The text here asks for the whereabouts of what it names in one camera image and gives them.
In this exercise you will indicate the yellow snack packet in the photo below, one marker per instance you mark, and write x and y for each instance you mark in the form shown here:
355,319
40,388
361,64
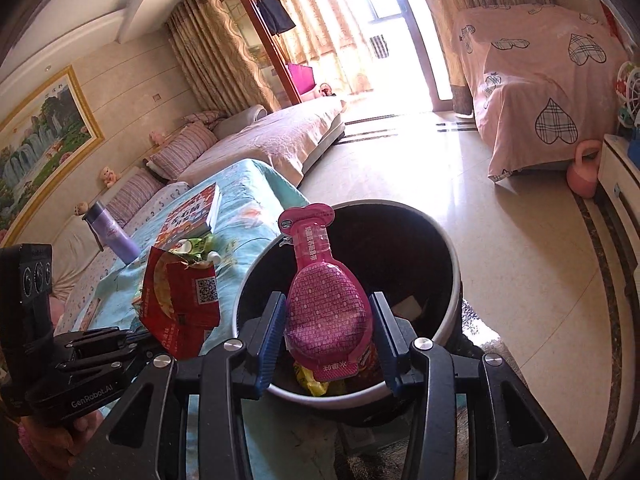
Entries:
310,384

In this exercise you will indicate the white mesh ball toy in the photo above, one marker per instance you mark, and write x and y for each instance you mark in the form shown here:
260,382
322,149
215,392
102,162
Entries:
630,90

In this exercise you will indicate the pink pouch packet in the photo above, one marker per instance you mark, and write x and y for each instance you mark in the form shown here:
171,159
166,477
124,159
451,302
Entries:
325,300

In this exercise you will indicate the dark hanging garment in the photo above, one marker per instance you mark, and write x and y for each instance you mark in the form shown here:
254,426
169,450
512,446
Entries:
275,15

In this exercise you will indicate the phone in orange case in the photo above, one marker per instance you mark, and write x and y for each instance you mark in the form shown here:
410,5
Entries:
91,314

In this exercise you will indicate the plush toy by window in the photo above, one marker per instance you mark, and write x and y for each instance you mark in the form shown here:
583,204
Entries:
327,90

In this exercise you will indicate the pink heart print cover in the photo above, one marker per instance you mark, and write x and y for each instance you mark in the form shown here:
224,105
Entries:
535,75

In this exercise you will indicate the beige teddy bear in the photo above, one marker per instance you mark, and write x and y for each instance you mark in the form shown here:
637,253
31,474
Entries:
110,176

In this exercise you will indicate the white sofa pillow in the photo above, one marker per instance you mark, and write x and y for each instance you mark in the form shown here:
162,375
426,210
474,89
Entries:
75,255

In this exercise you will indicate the striped pink pillow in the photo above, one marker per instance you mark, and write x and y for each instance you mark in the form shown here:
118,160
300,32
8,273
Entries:
132,197
205,119
185,150

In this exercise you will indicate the white trash bin black liner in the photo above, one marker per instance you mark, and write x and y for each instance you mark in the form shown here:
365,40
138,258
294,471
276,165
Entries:
440,280

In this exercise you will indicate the green and white wrapper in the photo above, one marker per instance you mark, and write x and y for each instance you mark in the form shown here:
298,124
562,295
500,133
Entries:
195,249

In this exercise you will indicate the covered corner sofa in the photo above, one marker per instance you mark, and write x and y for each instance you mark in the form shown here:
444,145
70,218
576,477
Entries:
280,135

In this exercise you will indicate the framed landscape painting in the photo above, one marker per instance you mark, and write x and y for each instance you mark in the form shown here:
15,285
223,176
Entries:
40,160

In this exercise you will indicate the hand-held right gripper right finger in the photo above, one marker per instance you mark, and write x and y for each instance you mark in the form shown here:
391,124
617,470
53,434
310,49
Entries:
387,345

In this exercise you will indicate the small white plush toy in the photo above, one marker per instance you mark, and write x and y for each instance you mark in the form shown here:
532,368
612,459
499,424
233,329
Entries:
80,208

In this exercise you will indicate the sheer yellow curtain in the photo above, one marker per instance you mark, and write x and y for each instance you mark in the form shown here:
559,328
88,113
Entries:
320,20

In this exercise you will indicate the cream low cabinet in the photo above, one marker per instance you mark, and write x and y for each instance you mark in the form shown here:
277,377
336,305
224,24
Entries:
622,185

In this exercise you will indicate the pink plush toy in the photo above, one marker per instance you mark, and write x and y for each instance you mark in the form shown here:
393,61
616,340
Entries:
158,136

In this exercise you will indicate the red illustrated book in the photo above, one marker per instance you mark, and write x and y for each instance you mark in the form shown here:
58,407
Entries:
187,212

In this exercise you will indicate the red snack wrapper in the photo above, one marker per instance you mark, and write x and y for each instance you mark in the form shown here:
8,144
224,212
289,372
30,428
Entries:
175,305

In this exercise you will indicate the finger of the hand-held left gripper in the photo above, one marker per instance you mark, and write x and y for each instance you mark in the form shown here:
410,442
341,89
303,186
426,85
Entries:
100,365
105,341

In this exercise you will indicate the purple thermos bottle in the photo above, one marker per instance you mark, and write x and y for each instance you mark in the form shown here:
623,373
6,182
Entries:
112,235

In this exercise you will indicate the pink kettlebell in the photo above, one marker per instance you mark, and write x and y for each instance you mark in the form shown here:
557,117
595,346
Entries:
582,175

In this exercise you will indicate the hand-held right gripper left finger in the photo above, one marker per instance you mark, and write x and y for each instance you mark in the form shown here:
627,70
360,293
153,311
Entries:
267,345

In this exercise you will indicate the person's left hand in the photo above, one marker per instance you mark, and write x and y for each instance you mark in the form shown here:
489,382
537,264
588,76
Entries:
55,445

